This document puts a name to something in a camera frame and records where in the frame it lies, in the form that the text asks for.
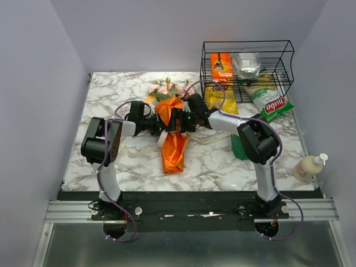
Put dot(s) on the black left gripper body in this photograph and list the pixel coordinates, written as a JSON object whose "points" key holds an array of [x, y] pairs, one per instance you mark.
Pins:
{"points": [[153, 125]]}

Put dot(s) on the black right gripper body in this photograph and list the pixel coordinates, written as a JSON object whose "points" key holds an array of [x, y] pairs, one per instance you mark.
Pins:
{"points": [[187, 120]]}

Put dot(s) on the orange wrapping paper sheet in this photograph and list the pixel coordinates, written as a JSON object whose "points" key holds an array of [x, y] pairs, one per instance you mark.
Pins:
{"points": [[172, 144]]}

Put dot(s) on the pink fake flower bunch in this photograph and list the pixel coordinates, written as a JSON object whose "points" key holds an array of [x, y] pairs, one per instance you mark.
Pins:
{"points": [[184, 92]]}

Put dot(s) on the cream printed ribbon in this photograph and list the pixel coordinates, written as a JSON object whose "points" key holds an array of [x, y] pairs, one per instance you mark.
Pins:
{"points": [[189, 135]]}

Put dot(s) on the green brown snack bag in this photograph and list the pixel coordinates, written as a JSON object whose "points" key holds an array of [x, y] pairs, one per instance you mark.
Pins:
{"points": [[237, 147]]}

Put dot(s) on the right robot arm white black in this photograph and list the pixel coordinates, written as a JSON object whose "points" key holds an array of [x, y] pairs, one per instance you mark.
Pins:
{"points": [[259, 140]]}

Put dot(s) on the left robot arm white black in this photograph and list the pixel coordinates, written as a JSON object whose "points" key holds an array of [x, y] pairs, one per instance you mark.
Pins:
{"points": [[101, 143]]}

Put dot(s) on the yellow lays chip bag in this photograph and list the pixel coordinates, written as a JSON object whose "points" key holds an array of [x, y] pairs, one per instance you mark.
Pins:
{"points": [[214, 97]]}

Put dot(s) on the orange razor package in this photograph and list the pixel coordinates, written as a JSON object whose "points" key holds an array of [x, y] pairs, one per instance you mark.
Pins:
{"points": [[221, 67]]}

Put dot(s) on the silver foil packet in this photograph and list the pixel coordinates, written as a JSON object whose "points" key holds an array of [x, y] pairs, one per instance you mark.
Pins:
{"points": [[246, 65]]}

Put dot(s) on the green white cassava chip bag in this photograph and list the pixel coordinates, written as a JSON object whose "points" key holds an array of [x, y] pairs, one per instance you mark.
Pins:
{"points": [[266, 97]]}

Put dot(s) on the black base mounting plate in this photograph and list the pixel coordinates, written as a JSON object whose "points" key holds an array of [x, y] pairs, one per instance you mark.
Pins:
{"points": [[144, 212]]}

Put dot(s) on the cream lotion pump bottle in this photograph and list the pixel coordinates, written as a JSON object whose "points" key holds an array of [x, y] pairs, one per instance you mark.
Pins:
{"points": [[309, 166]]}

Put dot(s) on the black wire basket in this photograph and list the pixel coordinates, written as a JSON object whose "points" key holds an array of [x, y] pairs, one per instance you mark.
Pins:
{"points": [[276, 56]]}

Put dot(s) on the aluminium frame rail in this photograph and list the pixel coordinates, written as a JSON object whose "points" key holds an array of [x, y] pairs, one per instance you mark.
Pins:
{"points": [[78, 212]]}

